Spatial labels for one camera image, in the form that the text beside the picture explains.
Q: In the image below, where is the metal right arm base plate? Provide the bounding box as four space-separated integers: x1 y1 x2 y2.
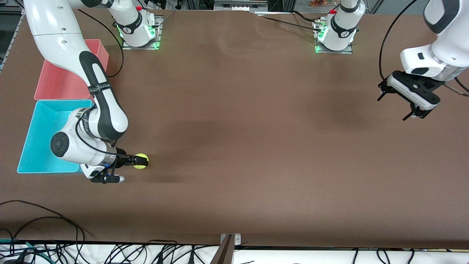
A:
122 15 162 50

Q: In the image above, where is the blue plastic bin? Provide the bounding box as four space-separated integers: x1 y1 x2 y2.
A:
17 99 96 174

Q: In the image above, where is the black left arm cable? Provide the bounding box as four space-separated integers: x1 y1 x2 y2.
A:
379 0 419 81

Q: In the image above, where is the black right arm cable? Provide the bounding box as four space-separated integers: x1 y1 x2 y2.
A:
77 8 124 78

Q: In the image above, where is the grey power strip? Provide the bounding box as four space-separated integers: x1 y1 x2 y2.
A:
214 0 269 11

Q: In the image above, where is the teal cable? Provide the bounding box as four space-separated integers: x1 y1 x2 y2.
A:
0 239 50 261

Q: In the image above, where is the black cable on table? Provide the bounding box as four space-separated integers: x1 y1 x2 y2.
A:
261 15 323 31
291 10 321 22

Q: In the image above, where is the black looped cable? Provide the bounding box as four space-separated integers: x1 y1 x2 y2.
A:
9 216 95 239
0 200 85 253

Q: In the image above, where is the metal bracket post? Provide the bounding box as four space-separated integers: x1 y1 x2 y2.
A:
210 233 241 264

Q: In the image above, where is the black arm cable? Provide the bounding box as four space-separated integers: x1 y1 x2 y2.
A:
379 0 419 81
77 8 124 78

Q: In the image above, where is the brown table cover mat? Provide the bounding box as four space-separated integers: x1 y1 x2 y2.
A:
0 7 469 250

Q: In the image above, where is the yellow tennis ball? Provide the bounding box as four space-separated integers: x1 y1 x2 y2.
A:
133 153 149 170

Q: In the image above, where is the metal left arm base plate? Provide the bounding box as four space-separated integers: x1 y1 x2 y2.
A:
314 20 353 55

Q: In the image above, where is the pink plastic bin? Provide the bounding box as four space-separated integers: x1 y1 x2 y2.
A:
34 39 110 101

